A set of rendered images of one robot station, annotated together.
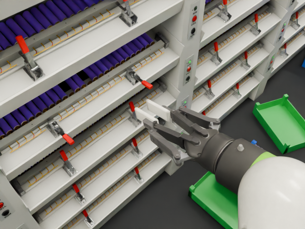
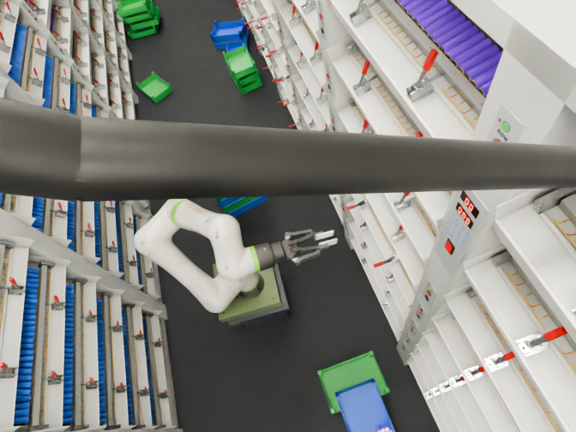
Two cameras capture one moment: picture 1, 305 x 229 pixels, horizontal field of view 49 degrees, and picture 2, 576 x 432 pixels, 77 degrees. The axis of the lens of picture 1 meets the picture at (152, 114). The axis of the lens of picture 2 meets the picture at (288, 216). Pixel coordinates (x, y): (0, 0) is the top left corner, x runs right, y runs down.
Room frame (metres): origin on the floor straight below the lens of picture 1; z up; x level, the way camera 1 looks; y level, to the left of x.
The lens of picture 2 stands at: (0.81, -0.48, 2.07)
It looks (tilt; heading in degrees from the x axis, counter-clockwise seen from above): 58 degrees down; 135
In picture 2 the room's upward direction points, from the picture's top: 21 degrees counter-clockwise
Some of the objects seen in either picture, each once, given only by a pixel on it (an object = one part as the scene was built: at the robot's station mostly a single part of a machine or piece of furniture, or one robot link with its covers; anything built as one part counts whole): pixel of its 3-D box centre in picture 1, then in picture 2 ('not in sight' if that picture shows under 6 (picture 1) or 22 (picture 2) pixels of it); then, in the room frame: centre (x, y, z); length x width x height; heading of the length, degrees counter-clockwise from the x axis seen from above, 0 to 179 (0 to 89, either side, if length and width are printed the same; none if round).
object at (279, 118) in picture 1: (284, 122); not in sight; (1.11, -0.71, 0.04); 0.30 x 0.20 x 0.08; 20
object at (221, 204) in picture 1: (228, 198); (352, 381); (0.68, -0.34, 0.04); 0.30 x 0.20 x 0.08; 44
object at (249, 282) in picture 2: not in sight; (239, 275); (0.05, -0.17, 0.48); 0.16 x 0.13 x 0.19; 78
